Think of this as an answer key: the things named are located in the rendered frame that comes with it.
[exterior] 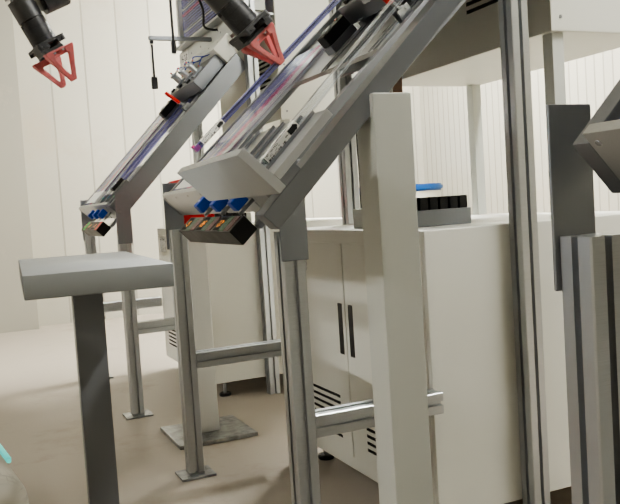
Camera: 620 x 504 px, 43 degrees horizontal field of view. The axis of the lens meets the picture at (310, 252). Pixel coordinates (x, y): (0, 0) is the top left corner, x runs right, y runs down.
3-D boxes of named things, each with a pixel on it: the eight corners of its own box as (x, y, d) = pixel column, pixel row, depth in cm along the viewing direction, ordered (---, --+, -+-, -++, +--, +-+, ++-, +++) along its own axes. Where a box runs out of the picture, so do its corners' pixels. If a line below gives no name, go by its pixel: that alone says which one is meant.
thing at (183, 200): (280, 210, 140) (252, 182, 138) (182, 215, 200) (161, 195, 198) (285, 205, 140) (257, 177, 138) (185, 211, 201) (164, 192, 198)
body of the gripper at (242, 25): (255, 28, 162) (229, 0, 160) (272, 15, 153) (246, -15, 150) (234, 49, 160) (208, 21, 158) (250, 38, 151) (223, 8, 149)
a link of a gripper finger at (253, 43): (284, 56, 164) (253, 21, 161) (297, 49, 157) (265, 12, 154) (263, 79, 162) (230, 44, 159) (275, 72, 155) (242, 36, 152)
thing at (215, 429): (180, 450, 230) (159, 179, 225) (160, 430, 251) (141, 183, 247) (258, 435, 239) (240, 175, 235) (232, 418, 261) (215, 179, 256)
